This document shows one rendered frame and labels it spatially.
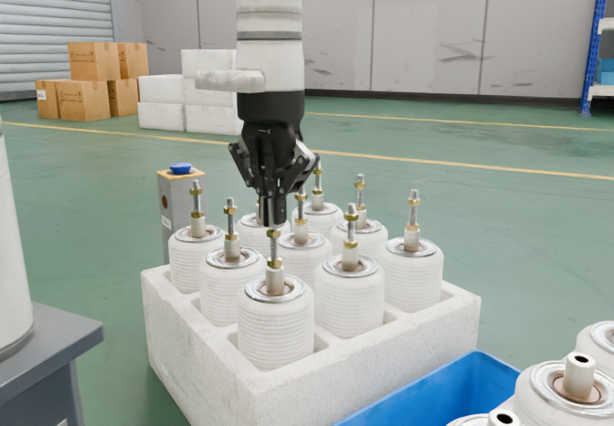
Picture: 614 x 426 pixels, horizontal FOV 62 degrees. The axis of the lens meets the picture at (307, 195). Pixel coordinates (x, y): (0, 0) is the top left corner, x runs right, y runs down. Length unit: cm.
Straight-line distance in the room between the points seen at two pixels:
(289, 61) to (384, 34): 546
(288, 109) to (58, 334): 30
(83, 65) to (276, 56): 405
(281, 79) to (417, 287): 37
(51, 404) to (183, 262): 36
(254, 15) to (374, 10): 552
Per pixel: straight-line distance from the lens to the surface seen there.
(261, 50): 54
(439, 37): 584
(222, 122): 341
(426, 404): 75
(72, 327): 50
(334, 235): 83
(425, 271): 75
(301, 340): 63
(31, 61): 656
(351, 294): 67
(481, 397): 83
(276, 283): 62
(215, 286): 71
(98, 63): 446
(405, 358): 73
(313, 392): 64
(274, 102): 54
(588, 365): 51
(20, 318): 48
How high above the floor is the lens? 53
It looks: 16 degrees down
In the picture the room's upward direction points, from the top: straight up
